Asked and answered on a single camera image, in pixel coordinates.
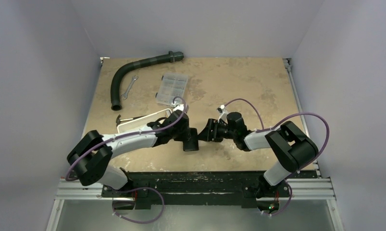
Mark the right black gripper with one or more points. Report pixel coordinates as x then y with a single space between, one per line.
214 130

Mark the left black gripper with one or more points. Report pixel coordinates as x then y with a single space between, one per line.
185 135

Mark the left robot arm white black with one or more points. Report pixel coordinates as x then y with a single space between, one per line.
90 158

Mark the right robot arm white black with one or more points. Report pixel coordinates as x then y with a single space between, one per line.
291 146

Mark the white rectangular tray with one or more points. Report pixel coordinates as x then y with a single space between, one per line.
134 124

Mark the clear plastic screw box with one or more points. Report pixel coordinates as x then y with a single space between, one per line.
172 87

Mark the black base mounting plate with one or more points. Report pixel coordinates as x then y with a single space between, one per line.
197 188

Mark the small black hammer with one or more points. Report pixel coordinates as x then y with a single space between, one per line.
120 120

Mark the silver wrench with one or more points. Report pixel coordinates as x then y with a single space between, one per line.
124 96

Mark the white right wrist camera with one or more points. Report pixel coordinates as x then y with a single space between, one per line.
222 113

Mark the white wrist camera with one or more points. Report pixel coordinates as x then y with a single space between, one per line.
222 113
181 107

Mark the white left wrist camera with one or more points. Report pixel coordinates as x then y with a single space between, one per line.
181 107

